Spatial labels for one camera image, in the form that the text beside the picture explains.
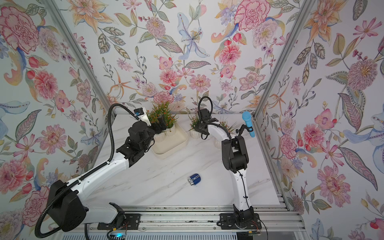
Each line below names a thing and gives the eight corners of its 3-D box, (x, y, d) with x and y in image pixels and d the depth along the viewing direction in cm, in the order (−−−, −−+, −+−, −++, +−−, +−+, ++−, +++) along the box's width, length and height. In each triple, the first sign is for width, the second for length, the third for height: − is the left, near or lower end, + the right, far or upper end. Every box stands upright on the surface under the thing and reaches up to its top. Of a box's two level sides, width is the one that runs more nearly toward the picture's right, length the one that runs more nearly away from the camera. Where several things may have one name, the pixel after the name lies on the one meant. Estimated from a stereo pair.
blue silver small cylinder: (192, 188, 87) (192, 185, 84) (187, 179, 90) (186, 177, 87) (201, 181, 90) (202, 179, 87) (196, 174, 93) (196, 171, 90)
